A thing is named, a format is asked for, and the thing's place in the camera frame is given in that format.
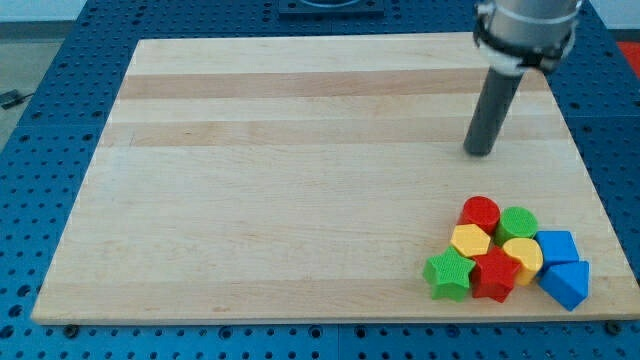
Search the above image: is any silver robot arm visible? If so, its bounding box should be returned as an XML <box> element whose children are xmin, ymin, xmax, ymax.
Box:
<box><xmin>473</xmin><ymin>0</ymin><xmax>583</xmax><ymax>77</ymax></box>

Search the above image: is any green star block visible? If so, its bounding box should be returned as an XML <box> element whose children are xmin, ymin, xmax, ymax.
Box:
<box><xmin>422</xmin><ymin>246</ymin><xmax>476</xmax><ymax>302</ymax></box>

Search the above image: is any red star block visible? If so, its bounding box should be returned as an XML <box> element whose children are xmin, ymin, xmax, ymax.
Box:
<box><xmin>470</xmin><ymin>247</ymin><xmax>521</xmax><ymax>303</ymax></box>

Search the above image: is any wooden board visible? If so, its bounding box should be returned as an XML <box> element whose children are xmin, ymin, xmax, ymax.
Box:
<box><xmin>31</xmin><ymin>33</ymin><xmax>639</xmax><ymax>325</ymax></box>

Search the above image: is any yellow hexagon block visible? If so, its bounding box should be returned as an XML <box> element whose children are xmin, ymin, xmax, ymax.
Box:
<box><xmin>450</xmin><ymin>224</ymin><xmax>491</xmax><ymax>258</ymax></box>

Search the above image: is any red cylinder block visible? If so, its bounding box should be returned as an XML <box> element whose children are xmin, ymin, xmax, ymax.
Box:
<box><xmin>457</xmin><ymin>196</ymin><xmax>501</xmax><ymax>235</ymax></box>

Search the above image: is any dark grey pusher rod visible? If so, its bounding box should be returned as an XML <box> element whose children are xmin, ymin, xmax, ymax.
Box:
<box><xmin>463</xmin><ymin>68</ymin><xmax>522</xmax><ymax>156</ymax></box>

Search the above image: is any green cylinder block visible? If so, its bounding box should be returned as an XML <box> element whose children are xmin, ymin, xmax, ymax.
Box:
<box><xmin>494</xmin><ymin>206</ymin><xmax>538</xmax><ymax>247</ymax></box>

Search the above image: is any yellow heart block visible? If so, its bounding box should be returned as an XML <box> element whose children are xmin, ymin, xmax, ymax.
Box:
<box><xmin>502</xmin><ymin>238</ymin><xmax>544</xmax><ymax>286</ymax></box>

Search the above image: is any blue cube block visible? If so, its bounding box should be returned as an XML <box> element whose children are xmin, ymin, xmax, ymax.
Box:
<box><xmin>534</xmin><ymin>230</ymin><xmax>580</xmax><ymax>273</ymax></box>

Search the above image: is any blue triangle block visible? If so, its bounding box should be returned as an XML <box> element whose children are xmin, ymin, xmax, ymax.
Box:
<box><xmin>539</xmin><ymin>261</ymin><xmax>591</xmax><ymax>311</ymax></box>

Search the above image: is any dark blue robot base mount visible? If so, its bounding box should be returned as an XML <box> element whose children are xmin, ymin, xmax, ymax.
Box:
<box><xmin>276</xmin><ymin>0</ymin><xmax>386</xmax><ymax>17</ymax></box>

